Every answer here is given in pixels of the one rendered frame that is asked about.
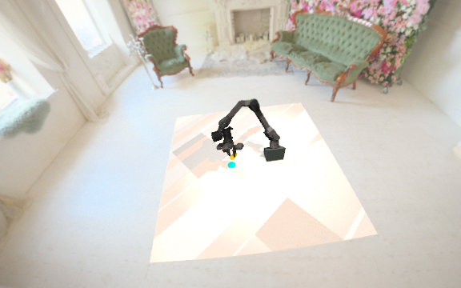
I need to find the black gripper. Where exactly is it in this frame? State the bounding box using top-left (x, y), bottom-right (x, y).
top-left (216, 137), bottom-right (244, 157)

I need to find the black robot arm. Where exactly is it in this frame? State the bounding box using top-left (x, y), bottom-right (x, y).
top-left (211, 98), bottom-right (281, 153)

